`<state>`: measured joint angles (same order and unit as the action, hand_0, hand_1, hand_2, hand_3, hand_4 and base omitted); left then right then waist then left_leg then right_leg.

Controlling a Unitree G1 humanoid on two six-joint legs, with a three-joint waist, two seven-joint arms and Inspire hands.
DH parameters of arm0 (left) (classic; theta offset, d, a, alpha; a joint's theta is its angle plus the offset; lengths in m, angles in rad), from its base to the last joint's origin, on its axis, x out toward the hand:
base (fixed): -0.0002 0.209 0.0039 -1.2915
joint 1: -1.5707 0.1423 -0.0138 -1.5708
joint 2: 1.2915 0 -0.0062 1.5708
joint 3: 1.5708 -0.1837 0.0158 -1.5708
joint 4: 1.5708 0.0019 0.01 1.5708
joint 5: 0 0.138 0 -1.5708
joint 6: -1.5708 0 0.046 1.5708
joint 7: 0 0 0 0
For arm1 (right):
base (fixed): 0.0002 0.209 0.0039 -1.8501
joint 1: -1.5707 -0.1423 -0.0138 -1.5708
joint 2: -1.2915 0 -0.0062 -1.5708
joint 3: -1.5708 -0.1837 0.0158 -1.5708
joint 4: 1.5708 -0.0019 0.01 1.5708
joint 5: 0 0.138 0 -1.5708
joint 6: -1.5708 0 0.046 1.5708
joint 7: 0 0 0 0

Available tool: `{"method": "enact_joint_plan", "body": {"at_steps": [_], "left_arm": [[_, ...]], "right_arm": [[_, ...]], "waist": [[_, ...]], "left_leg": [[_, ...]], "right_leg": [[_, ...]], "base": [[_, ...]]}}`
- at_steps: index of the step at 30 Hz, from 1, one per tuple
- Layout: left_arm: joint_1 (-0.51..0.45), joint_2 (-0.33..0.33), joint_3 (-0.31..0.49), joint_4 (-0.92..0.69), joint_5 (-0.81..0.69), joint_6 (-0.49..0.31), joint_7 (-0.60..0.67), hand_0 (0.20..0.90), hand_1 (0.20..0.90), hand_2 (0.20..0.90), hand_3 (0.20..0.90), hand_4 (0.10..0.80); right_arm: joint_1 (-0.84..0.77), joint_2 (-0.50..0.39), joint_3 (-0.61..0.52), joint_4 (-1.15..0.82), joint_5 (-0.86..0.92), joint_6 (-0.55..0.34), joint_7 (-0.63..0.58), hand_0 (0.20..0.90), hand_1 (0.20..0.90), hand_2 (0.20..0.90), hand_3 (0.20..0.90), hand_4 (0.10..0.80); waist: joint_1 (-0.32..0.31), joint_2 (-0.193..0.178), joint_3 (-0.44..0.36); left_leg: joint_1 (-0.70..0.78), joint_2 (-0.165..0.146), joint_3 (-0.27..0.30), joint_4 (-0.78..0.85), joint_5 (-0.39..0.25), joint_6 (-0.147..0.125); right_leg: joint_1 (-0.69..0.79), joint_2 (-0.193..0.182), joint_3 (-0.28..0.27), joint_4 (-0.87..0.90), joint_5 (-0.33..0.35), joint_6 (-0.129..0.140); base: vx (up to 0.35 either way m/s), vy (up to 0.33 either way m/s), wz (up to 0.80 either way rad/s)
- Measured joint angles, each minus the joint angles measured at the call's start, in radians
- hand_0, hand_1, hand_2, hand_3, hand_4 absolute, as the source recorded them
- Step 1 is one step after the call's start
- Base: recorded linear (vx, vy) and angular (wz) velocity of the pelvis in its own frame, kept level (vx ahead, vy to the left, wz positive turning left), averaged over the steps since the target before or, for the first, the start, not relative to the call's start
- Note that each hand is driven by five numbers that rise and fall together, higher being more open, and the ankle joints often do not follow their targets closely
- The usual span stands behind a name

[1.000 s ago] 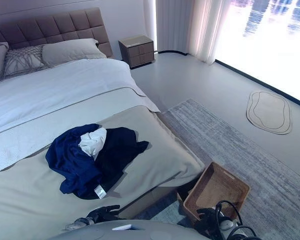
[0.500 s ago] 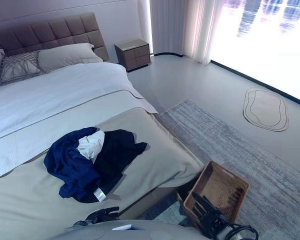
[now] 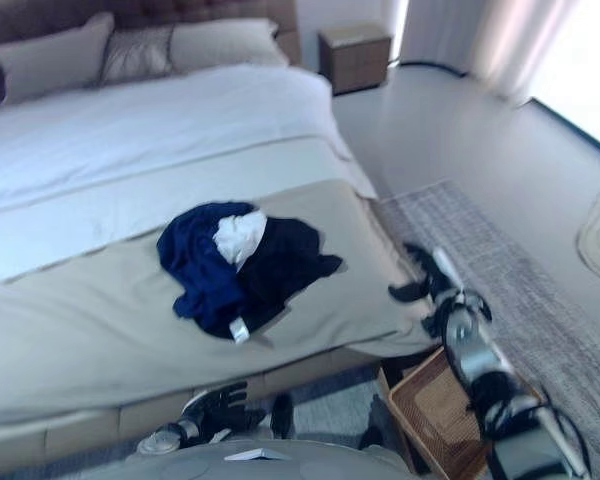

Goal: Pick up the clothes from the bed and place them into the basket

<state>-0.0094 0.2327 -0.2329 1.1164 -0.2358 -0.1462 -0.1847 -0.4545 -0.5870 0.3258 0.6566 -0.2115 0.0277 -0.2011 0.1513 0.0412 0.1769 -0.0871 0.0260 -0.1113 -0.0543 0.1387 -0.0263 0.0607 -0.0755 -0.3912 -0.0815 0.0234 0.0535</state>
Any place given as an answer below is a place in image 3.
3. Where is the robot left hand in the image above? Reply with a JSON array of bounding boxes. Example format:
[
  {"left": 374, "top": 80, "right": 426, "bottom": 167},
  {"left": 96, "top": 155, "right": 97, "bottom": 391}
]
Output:
[{"left": 182, "top": 380, "right": 267, "bottom": 444}]

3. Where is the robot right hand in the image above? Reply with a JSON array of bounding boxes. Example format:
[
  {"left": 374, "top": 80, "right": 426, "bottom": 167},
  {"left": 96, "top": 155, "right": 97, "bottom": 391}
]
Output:
[{"left": 388, "top": 242, "right": 464, "bottom": 339}]

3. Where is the beige bed runner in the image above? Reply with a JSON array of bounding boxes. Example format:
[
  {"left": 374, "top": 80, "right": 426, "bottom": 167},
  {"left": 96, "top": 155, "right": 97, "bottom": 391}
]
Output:
[{"left": 0, "top": 178, "right": 439, "bottom": 426}]

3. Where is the woven wicker basket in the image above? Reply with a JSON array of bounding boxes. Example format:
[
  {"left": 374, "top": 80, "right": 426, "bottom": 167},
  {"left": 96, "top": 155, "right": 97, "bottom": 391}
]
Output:
[{"left": 387, "top": 344, "right": 546, "bottom": 475}]

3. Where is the bed with beige base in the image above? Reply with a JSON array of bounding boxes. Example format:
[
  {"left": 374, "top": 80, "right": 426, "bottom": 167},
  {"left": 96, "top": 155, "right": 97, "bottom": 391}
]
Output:
[{"left": 0, "top": 0, "right": 439, "bottom": 464}]

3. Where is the robot grey torso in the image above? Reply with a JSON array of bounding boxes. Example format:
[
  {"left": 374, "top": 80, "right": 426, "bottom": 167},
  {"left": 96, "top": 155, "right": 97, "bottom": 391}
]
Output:
[{"left": 124, "top": 394, "right": 411, "bottom": 480}]

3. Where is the grey patterned rug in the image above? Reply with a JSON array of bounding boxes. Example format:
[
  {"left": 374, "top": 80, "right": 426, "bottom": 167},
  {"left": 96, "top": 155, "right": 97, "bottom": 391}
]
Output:
[{"left": 259, "top": 179, "right": 600, "bottom": 480}]

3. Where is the black garment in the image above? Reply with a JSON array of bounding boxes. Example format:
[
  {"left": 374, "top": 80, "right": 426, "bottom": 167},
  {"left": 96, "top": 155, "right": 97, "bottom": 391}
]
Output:
[{"left": 199, "top": 215, "right": 345, "bottom": 342}]

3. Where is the blue garment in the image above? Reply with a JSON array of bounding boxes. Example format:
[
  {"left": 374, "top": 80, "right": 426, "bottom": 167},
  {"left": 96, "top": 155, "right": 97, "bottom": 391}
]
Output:
[{"left": 156, "top": 200, "right": 257, "bottom": 321}]

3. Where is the white garment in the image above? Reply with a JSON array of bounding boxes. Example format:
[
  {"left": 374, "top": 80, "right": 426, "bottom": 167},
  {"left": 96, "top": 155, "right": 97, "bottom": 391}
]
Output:
[{"left": 213, "top": 210, "right": 269, "bottom": 266}]

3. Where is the brown wooden nightstand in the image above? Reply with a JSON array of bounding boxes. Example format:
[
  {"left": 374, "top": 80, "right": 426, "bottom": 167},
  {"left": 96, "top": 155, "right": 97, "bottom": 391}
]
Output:
[{"left": 318, "top": 22, "right": 393, "bottom": 96}]

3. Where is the white sheer curtain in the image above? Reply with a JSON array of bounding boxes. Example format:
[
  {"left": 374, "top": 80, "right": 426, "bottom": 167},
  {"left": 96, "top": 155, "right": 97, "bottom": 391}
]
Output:
[{"left": 398, "top": 0, "right": 600, "bottom": 109}]

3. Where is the white duvet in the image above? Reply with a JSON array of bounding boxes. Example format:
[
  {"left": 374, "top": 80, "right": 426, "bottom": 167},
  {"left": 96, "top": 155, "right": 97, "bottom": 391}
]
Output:
[{"left": 0, "top": 63, "right": 379, "bottom": 289}]

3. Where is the long beige pillow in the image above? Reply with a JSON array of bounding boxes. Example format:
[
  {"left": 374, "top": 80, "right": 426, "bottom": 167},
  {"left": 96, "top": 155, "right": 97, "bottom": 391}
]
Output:
[{"left": 168, "top": 18, "right": 290, "bottom": 75}]

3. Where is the patterned grey cushion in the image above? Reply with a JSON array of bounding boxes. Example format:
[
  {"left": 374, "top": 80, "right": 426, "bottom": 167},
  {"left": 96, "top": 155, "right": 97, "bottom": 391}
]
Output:
[{"left": 98, "top": 25, "right": 175, "bottom": 87}]

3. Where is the large beige pillow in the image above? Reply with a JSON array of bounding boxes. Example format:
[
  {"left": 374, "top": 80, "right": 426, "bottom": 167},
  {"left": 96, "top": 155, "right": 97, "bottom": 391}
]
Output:
[{"left": 0, "top": 11, "right": 116, "bottom": 106}]

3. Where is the tufted brown headboard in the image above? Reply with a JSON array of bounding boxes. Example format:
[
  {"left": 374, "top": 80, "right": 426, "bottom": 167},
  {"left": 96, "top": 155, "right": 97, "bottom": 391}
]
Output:
[{"left": 0, "top": 0, "right": 301, "bottom": 66}]

